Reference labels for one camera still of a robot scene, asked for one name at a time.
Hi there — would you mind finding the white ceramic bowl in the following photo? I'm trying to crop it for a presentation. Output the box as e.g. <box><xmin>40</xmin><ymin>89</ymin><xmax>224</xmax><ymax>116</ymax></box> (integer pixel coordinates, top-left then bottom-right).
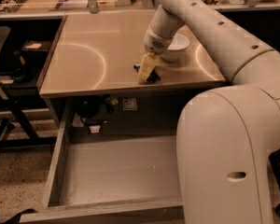
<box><xmin>161</xmin><ymin>34</ymin><xmax>189</xmax><ymax>62</ymax></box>

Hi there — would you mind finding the black box with label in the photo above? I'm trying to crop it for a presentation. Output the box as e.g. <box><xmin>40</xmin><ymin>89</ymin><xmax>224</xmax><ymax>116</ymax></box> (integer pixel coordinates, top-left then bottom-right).
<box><xmin>21</xmin><ymin>40</ymin><xmax>52</xmax><ymax>68</ymax></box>

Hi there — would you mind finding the black cable bundle under counter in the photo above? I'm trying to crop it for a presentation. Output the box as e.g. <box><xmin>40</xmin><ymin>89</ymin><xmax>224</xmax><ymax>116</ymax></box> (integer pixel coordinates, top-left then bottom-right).
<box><xmin>74</xmin><ymin>95</ymin><xmax>119</xmax><ymax>128</ymax></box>

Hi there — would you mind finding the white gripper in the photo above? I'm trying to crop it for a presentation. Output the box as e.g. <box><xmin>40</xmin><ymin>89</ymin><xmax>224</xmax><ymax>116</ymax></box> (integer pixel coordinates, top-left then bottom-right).
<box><xmin>138</xmin><ymin>27</ymin><xmax>173</xmax><ymax>81</ymax></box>

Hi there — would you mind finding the grey open wooden drawer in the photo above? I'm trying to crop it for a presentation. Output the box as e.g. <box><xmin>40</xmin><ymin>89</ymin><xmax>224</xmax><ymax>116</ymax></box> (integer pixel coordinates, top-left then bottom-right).
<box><xmin>21</xmin><ymin>103</ymin><xmax>183</xmax><ymax>224</ymax></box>

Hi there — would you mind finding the black coiled device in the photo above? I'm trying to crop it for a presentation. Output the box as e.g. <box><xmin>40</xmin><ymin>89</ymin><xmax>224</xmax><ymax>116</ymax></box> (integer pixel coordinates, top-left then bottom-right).
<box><xmin>3</xmin><ymin>0</ymin><xmax>27</xmax><ymax>12</ymax></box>

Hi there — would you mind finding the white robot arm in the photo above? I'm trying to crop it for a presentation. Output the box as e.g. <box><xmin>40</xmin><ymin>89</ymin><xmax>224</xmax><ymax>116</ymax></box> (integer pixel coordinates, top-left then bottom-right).
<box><xmin>139</xmin><ymin>0</ymin><xmax>280</xmax><ymax>224</ymax></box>

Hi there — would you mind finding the grey cabinet with steel top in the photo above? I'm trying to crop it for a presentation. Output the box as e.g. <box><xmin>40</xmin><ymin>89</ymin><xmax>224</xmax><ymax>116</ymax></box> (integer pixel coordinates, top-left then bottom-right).
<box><xmin>39</xmin><ymin>10</ymin><xmax>225</xmax><ymax>135</ymax></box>

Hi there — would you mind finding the blue rxbar blueberry bar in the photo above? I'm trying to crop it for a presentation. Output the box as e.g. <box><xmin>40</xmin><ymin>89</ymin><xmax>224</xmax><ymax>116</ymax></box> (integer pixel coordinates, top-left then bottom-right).
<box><xmin>133</xmin><ymin>64</ymin><xmax>161</xmax><ymax>83</ymax></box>

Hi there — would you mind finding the white electrical outlet plate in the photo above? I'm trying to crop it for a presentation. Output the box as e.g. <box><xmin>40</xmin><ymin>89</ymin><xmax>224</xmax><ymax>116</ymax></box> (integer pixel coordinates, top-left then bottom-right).
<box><xmin>122</xmin><ymin>99</ymin><xmax>137</xmax><ymax>111</ymax></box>

